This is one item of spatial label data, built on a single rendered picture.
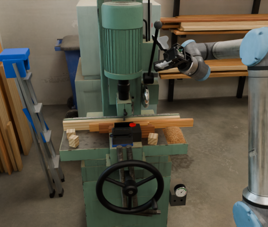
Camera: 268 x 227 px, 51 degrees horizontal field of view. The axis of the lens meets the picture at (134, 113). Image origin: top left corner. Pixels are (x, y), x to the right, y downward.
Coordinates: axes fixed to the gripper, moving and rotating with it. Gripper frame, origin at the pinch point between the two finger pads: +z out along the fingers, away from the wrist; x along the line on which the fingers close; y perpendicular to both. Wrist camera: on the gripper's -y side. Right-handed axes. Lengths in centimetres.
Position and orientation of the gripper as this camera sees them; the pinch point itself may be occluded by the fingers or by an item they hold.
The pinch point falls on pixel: (152, 50)
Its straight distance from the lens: 123.0
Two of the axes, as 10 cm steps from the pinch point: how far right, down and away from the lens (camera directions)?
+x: 0.7, 9.3, -3.6
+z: -7.2, -2.0, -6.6
